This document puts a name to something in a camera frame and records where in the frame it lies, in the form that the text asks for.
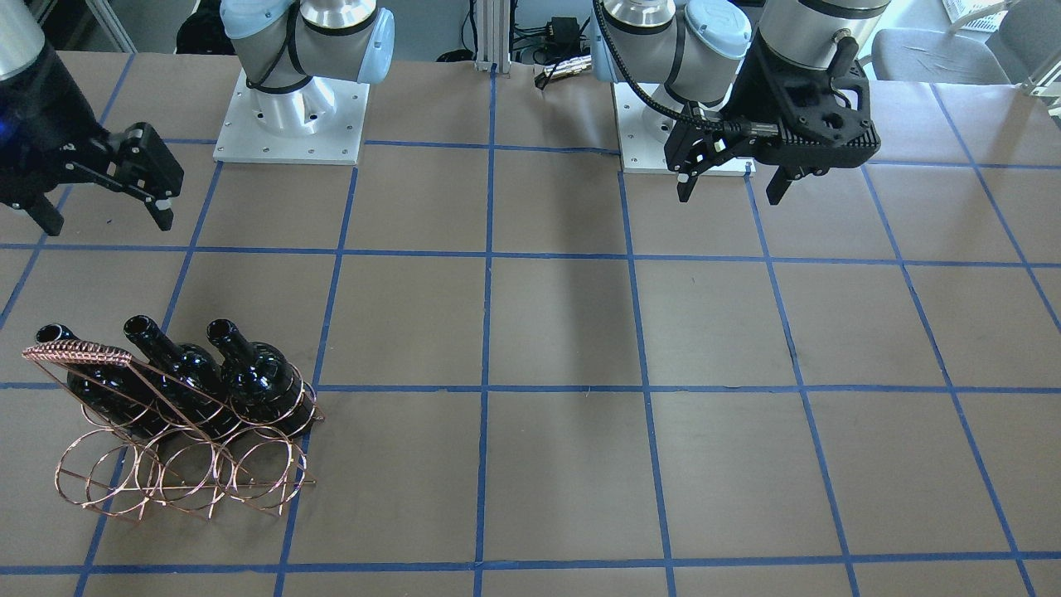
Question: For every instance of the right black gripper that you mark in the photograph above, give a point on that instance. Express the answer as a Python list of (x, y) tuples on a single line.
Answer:
[(43, 116)]

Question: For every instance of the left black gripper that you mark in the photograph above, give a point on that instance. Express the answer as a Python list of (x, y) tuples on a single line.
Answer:
[(745, 93)]

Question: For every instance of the dark wine bottle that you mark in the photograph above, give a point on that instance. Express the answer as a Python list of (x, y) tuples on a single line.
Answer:
[(190, 380)]

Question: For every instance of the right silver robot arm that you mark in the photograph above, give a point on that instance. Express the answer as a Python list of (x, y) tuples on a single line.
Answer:
[(281, 45)]

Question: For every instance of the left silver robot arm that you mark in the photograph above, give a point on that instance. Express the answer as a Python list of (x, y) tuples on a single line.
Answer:
[(685, 58)]

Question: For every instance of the dark bottle in basket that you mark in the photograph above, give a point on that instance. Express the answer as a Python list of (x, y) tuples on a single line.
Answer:
[(263, 387), (120, 397)]

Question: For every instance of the black power adapter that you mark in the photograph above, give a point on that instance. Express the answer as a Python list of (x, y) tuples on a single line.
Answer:
[(563, 31)]

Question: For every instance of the grey office chair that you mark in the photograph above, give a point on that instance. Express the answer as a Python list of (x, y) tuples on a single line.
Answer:
[(1023, 50)]

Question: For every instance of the copper wire wine basket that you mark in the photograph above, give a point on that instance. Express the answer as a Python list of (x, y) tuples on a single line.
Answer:
[(109, 471)]

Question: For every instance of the aluminium frame post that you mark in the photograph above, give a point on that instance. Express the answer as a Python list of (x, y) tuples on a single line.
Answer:
[(493, 35)]

